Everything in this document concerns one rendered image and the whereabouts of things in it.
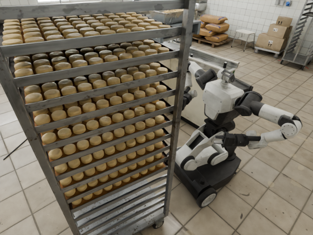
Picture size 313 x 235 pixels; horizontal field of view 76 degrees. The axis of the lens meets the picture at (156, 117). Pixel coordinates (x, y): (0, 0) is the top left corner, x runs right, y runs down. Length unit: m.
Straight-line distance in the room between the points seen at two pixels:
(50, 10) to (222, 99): 1.14
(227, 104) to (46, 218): 1.71
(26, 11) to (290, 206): 2.30
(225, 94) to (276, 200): 1.23
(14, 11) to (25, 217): 1.76
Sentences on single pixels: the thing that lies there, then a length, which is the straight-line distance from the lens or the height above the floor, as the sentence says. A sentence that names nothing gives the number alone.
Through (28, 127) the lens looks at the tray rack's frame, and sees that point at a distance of 0.76.
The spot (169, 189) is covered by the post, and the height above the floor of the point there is 0.49.
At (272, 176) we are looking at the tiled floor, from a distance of 2.47.
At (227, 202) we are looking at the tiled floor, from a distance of 2.09.
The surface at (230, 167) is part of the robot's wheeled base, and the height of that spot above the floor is 0.17.
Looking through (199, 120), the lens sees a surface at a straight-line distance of 2.57.
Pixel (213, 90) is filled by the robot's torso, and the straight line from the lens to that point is 1.52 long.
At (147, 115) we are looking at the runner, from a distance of 0.92.
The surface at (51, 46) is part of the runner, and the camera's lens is 0.68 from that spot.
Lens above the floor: 1.69
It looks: 37 degrees down
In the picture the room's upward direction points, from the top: 2 degrees clockwise
